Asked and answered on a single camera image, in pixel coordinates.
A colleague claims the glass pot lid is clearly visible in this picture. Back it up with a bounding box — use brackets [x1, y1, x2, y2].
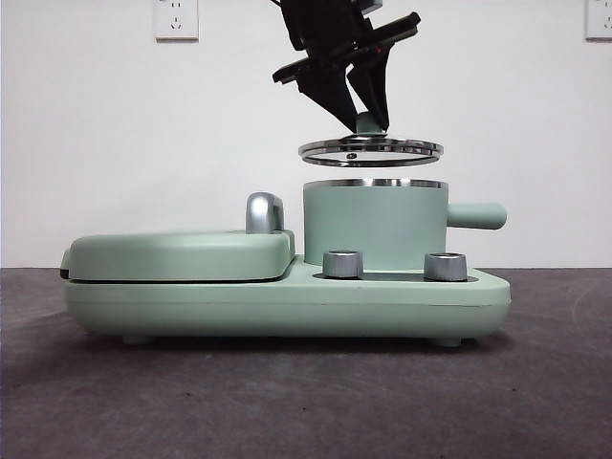
[298, 112, 444, 169]

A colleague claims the mint green steamer pot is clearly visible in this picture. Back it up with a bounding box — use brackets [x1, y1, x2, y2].
[300, 177, 510, 269]

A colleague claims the silver control knob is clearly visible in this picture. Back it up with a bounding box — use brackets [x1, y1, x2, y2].
[424, 251, 469, 282]
[322, 249, 363, 279]

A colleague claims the mint green breakfast machine base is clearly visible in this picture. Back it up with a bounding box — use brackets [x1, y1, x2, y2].
[64, 255, 513, 346]

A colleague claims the mint green griddle cover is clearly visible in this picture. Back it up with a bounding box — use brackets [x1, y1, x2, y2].
[59, 229, 297, 286]

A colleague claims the chrome griddle cover handle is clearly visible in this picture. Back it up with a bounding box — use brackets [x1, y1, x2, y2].
[245, 191, 288, 235]

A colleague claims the white wall socket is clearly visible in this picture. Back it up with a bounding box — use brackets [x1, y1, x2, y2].
[152, 0, 200, 42]
[585, 0, 612, 42]

